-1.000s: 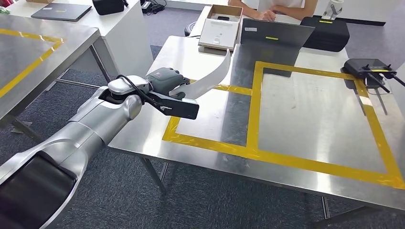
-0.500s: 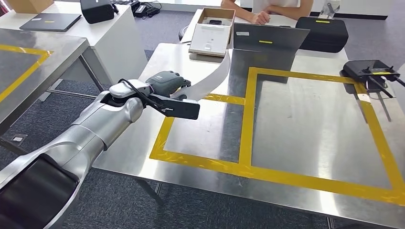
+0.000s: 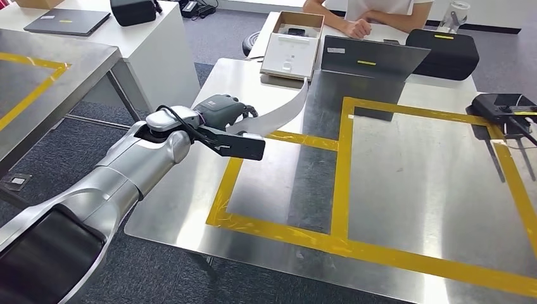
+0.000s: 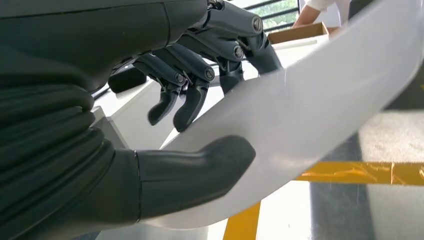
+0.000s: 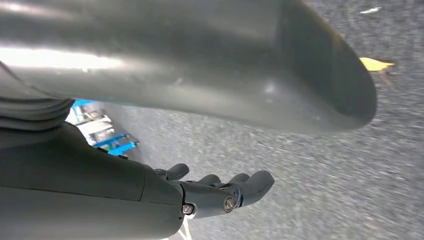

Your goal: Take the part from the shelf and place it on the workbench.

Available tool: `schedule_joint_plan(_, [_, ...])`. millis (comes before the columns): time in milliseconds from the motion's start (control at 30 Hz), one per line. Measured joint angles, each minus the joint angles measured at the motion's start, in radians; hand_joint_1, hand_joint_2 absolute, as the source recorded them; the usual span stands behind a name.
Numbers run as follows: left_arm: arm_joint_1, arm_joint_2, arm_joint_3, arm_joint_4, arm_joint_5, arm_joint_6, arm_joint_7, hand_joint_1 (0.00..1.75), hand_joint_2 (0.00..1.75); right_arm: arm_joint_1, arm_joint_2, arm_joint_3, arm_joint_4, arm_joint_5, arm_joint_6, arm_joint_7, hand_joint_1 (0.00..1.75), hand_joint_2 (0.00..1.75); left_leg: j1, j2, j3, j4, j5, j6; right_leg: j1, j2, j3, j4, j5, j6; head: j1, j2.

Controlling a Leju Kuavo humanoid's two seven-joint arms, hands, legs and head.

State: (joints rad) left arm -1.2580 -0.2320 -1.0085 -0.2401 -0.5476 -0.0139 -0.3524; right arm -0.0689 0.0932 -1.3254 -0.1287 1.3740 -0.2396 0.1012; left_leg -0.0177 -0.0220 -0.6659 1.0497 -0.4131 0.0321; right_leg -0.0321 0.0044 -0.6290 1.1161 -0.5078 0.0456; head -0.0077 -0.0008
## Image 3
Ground white curved plastic part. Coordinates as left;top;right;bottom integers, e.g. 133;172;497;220
226;77;310;137

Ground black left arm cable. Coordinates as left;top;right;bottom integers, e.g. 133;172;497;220
156;104;232;149

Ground black round stool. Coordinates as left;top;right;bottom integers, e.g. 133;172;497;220
242;31;261;58

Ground person's right hand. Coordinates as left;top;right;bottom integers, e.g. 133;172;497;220
343;18;373;40

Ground clear glass jar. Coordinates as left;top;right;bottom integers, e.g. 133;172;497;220
436;0;471;34

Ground steel workbench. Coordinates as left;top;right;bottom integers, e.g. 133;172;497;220
0;28;141;177
124;58;537;304

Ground grey closed laptop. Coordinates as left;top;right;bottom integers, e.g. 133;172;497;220
23;8;111;37

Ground black power adapter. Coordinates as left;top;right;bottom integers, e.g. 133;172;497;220
180;0;219;20

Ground black zip case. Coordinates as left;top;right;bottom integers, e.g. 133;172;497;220
110;0;163;27
406;28;481;81

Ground white flat box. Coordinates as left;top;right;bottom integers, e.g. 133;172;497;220
260;32;320;81

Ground large yellow tape square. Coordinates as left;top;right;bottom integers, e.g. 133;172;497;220
330;97;537;299

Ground metal floor socket plate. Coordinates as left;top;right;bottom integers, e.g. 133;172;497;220
0;172;32;193

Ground brown cardboard box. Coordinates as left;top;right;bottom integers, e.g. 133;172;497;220
272;11;325;43
15;0;65;10

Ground person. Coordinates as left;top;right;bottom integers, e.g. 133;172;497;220
303;0;435;40

